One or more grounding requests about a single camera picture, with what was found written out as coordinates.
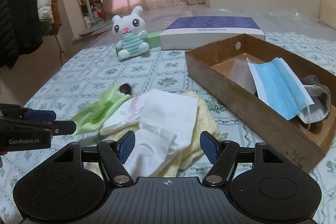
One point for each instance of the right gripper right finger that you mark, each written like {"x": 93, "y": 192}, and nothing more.
{"x": 222, "y": 155}

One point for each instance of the clear mesh plastic bag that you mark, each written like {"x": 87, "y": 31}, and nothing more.
{"x": 241, "y": 75}

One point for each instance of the black jacket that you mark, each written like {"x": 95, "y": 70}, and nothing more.
{"x": 21, "y": 32}

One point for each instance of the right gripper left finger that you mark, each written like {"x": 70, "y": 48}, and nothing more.
{"x": 113, "y": 155}

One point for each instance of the orange jacket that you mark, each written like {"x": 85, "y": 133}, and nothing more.
{"x": 48, "y": 28}

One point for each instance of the blue surgical mask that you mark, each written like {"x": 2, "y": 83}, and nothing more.
{"x": 279, "y": 88}

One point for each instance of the white cloth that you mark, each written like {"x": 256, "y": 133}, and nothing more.
{"x": 165, "y": 129}

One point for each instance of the white pink tissue pack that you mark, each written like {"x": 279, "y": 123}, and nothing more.
{"x": 126, "y": 115}

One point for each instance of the wrapped wooden headboard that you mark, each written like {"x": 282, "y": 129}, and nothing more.
{"x": 326, "y": 14}

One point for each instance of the grey cloth face mask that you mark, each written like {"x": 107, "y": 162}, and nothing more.
{"x": 321, "y": 96}

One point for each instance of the purple white flat box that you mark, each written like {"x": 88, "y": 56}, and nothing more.
{"x": 186, "y": 33}

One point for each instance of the brown cardboard tray box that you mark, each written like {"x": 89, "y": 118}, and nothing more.
{"x": 209, "y": 66}

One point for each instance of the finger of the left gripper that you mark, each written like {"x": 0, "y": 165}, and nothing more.
{"x": 61, "y": 127}
{"x": 40, "y": 115}

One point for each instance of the green microfiber cloth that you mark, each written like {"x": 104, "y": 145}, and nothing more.
{"x": 91, "y": 118}

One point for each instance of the white bunny plush toy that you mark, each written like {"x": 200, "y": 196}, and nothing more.
{"x": 130, "y": 32}

